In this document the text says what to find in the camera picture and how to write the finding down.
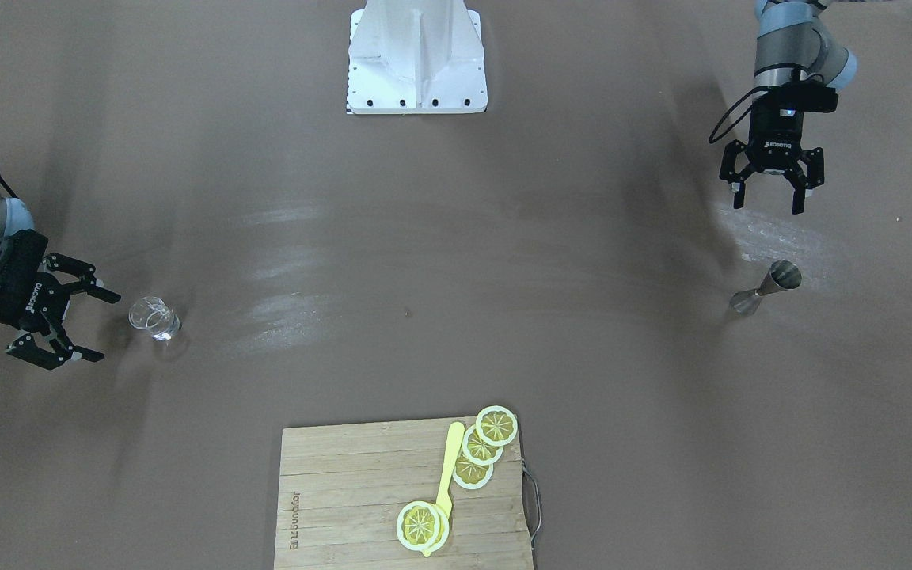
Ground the lemon slice on knife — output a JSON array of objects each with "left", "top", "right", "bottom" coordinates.
[{"left": 396, "top": 500, "right": 451, "bottom": 557}]

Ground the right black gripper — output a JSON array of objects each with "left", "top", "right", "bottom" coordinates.
[{"left": 0, "top": 230, "right": 122, "bottom": 371}]

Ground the outer lemon slice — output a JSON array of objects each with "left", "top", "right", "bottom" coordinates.
[{"left": 475, "top": 405, "right": 519, "bottom": 447}]

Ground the middle lemon slice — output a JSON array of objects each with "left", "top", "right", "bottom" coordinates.
[{"left": 461, "top": 427, "right": 504, "bottom": 468}]

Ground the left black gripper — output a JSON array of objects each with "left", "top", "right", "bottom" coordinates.
[{"left": 720, "top": 101, "right": 825, "bottom": 215}]

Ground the white camera pillar base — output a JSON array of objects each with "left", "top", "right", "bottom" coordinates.
[{"left": 345, "top": 1, "right": 488, "bottom": 116}]

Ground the yellow plastic knife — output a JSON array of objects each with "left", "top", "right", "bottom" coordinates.
[{"left": 423, "top": 421, "right": 466, "bottom": 558}]

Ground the clear glass measuring cup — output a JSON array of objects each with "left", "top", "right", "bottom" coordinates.
[{"left": 127, "top": 296, "right": 181, "bottom": 340}]

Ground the inner lemon slice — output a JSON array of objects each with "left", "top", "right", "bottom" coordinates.
[{"left": 453, "top": 454, "right": 495, "bottom": 490}]

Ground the bamboo cutting board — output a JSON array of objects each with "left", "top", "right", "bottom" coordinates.
[{"left": 272, "top": 418, "right": 536, "bottom": 569}]

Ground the steel double jigger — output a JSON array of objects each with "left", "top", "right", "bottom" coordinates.
[{"left": 730, "top": 260, "right": 801, "bottom": 315}]

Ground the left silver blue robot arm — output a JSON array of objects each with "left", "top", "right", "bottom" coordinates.
[{"left": 719, "top": 1, "right": 858, "bottom": 215}]

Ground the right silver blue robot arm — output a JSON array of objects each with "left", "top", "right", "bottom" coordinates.
[{"left": 0, "top": 172, "right": 120, "bottom": 371}]

